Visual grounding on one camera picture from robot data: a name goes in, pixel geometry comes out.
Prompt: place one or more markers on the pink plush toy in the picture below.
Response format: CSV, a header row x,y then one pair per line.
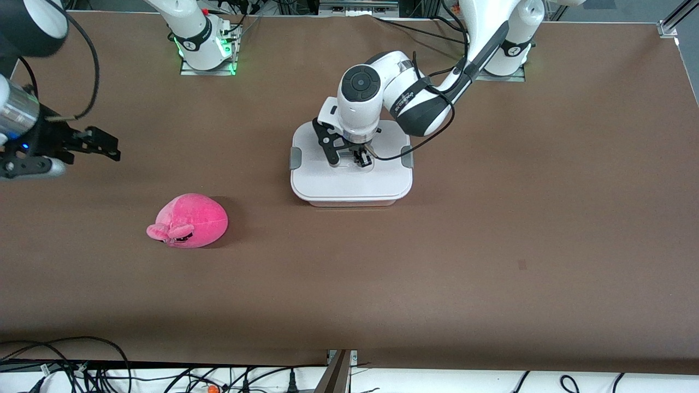
x,y
196,218

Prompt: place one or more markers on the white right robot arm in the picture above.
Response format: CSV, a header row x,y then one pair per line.
x,y
191,27

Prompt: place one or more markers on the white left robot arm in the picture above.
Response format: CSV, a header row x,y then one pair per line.
x,y
355,109

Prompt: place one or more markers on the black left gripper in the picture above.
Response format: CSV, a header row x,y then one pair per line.
x,y
361,156

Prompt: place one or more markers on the aluminium corner profile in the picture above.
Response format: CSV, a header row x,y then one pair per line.
x,y
674,19

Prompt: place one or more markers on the large table cover sheet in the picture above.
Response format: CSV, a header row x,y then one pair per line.
x,y
491,245

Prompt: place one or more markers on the aluminium profile post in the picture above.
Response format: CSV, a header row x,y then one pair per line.
x,y
338,374

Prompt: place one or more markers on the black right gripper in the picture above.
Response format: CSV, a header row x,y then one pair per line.
x,y
45,138

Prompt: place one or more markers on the white plastic box base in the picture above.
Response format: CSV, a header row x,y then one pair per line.
x,y
349,203

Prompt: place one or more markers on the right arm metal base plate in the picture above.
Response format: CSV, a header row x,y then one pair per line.
x,y
188,71

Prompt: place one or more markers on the black power plug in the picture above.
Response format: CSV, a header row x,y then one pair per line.
x,y
292,385

